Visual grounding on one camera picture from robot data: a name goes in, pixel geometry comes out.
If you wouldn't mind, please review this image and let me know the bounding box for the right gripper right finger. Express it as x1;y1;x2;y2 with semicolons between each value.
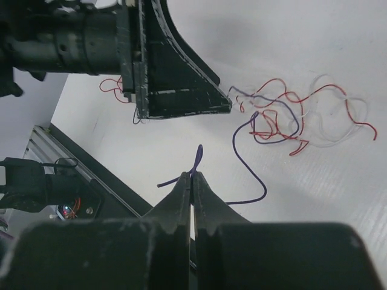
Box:
191;172;383;289

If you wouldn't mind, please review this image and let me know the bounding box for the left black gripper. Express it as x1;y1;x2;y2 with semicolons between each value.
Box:
1;1;142;103

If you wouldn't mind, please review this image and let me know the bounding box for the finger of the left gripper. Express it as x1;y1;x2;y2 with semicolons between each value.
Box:
135;1;232;118

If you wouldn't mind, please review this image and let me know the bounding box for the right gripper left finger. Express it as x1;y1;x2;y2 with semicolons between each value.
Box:
1;173;190;289

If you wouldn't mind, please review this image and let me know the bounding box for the thin red wire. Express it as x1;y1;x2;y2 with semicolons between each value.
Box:
99;75;379;156

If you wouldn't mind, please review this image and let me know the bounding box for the thin purple wire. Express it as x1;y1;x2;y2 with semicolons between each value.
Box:
132;85;304;206

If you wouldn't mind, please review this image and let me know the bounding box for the thin white wire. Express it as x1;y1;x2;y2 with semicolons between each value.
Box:
288;74;370;149

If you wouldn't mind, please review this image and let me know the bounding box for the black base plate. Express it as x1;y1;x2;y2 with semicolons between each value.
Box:
49;124;153;218

